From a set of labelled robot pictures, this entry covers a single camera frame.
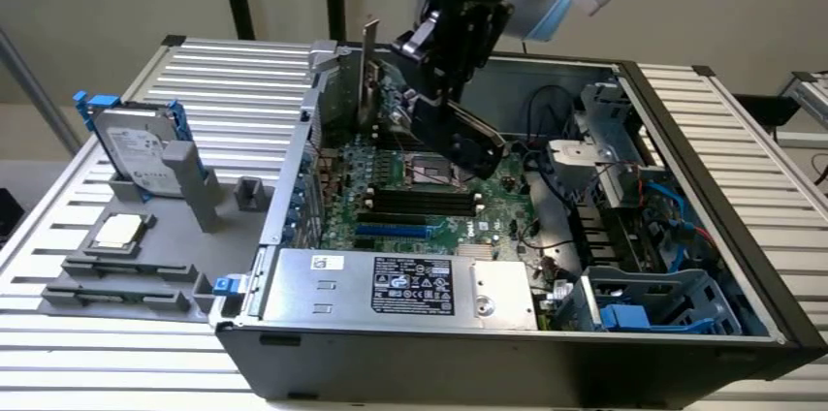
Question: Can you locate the black graphics card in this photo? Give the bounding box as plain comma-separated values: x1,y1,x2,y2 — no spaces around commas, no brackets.
357,17,509,180

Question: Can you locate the black RAM slot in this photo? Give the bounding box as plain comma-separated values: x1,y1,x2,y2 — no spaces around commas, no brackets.
365,205,480,219
373,187,484,200
368,199,481,213
370,193,483,206

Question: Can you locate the blue expansion slot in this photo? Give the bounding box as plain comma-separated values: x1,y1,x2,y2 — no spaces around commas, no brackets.
353,223,431,241

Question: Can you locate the CPU socket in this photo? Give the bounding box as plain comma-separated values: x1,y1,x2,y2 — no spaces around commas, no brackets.
401,147,481,190

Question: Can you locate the grey metal drive cage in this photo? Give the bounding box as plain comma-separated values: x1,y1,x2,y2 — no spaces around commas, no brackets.
541,82,672,211

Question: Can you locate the green motherboard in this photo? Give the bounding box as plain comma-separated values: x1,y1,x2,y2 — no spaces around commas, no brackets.
314,137,588,289

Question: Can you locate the silver chipset heatsink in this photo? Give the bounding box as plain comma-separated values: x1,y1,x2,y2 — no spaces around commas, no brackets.
457,242,499,263

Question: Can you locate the silver power supply unit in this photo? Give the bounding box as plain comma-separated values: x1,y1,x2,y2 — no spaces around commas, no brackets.
257,247,544,332

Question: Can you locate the hard disk with blue rails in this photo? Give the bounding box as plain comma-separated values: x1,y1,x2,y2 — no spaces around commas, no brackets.
73,90,198,201

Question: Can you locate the grey parts rack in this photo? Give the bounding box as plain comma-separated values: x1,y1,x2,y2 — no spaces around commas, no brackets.
41,141,274,319

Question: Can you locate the blue case latch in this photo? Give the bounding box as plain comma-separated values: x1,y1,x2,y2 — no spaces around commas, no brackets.
213,274,246,297

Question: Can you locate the blue plastic disk bay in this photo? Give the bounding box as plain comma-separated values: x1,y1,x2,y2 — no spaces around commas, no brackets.
557,265,744,335

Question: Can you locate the silver CPU chip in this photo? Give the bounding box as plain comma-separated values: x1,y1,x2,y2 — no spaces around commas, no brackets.
93,213,149,251

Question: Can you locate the grey slanted metal pole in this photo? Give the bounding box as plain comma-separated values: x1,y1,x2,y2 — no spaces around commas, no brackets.
0,25,83,158

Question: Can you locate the black open PC case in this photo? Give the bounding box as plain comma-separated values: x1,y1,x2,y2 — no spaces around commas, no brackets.
213,40,828,403

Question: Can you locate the black box on floor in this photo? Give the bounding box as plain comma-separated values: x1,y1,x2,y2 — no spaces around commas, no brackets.
0,187,26,238

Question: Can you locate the grey card retention bracket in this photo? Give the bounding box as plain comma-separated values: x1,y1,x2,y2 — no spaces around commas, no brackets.
309,40,344,76

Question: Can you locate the black wire loop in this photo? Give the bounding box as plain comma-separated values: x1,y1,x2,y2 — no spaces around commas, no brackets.
525,84,579,142

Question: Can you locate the blue data wire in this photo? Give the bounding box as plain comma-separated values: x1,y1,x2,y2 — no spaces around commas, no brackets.
638,180,698,279

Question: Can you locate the red wire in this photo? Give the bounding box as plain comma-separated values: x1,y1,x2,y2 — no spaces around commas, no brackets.
691,224,726,253

